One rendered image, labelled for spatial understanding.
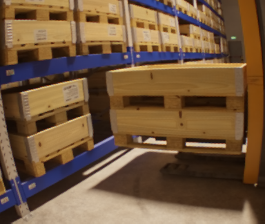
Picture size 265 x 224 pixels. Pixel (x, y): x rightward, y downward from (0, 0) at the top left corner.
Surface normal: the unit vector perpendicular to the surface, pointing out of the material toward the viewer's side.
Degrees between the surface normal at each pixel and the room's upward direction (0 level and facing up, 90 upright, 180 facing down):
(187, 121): 90
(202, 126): 90
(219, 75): 90
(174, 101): 90
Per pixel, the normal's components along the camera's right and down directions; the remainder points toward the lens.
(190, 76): -0.52, 0.22
